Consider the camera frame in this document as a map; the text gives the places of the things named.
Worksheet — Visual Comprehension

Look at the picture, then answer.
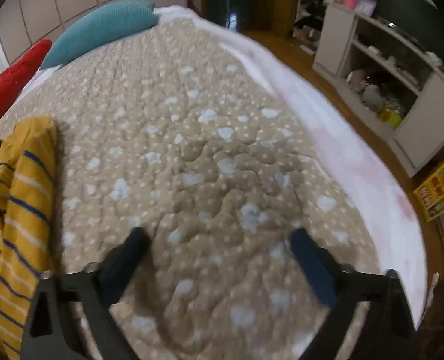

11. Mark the yellow printed box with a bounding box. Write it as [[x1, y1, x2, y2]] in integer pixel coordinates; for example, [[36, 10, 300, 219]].
[[413, 155, 444, 223]]

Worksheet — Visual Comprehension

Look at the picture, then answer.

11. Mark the white shelf cabinet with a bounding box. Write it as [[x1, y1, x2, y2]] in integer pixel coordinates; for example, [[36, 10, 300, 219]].
[[312, 0, 444, 179]]

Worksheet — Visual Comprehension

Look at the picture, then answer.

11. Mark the yellow container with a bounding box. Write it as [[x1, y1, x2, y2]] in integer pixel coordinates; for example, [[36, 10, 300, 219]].
[[378, 107, 403, 128]]

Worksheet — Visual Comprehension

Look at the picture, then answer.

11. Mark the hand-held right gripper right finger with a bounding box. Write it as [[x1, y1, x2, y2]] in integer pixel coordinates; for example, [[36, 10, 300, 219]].
[[287, 228, 420, 360]]

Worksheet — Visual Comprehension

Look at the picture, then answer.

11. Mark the beige dotted quilt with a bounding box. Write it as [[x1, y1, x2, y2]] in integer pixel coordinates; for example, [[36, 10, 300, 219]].
[[0, 26, 384, 360]]

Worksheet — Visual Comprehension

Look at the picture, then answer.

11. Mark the teal pillow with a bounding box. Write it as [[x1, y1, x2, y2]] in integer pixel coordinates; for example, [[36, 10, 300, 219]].
[[40, 0, 159, 70]]

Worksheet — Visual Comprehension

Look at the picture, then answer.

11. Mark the yellow striped shirt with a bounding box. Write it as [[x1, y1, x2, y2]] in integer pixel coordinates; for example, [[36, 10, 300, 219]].
[[0, 116, 57, 360]]

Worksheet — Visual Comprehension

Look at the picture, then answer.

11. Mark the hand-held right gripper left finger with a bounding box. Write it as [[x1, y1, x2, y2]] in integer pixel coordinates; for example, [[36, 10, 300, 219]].
[[21, 227, 153, 360]]

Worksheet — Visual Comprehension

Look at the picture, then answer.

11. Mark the white pink fleece blanket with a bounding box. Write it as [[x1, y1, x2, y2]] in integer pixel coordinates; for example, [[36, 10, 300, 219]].
[[154, 5, 429, 331]]

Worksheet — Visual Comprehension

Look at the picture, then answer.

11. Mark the pile of items on floor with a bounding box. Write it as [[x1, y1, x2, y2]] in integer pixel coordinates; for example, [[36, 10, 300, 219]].
[[293, 0, 331, 42]]

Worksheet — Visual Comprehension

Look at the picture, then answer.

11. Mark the black television screen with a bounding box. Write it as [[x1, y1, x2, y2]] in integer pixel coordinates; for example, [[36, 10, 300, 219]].
[[376, 0, 444, 83]]

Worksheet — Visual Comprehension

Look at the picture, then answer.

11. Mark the red pillow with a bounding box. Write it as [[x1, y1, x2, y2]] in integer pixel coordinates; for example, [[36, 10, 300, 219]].
[[0, 38, 53, 141]]

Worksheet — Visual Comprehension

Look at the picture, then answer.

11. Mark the wooden door frame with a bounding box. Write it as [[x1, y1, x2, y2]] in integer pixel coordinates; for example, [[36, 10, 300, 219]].
[[199, 0, 301, 36]]

